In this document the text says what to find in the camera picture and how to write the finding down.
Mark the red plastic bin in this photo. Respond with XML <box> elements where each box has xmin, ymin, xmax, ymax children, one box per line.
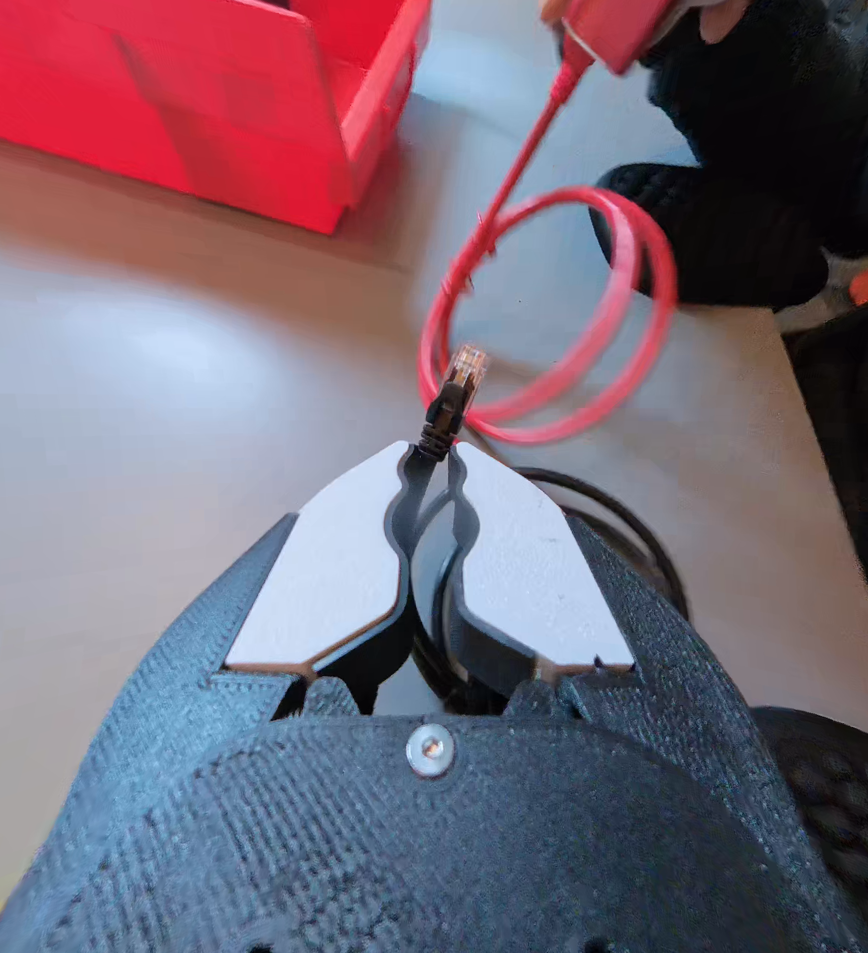
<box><xmin>0</xmin><ymin>0</ymin><xmax>432</xmax><ymax>235</ymax></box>

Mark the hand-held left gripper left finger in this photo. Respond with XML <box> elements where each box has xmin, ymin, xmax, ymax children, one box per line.
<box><xmin>223</xmin><ymin>439</ymin><xmax>414</xmax><ymax>683</ymax></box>

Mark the black ethernet cable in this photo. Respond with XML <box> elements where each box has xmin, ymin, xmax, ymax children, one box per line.
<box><xmin>404</xmin><ymin>344</ymin><xmax>691</xmax><ymax>716</ymax></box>

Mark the person's right forearm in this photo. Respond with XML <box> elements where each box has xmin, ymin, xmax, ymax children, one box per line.
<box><xmin>646</xmin><ymin>26</ymin><xmax>868</xmax><ymax>176</ymax></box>

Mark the red network switch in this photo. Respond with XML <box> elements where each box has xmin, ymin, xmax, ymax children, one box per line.
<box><xmin>560</xmin><ymin>0</ymin><xmax>676</xmax><ymax>75</ymax></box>

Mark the person's right hand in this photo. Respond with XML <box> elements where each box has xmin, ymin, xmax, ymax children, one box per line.
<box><xmin>540</xmin><ymin>0</ymin><xmax>753</xmax><ymax>44</ymax></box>

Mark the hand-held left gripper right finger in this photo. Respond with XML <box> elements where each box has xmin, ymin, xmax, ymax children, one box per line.
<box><xmin>445</xmin><ymin>439</ymin><xmax>636</xmax><ymax>683</ymax></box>

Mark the red ethernet cable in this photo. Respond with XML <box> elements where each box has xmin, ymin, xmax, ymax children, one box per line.
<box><xmin>419</xmin><ymin>45</ymin><xmax>679</xmax><ymax>446</ymax></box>

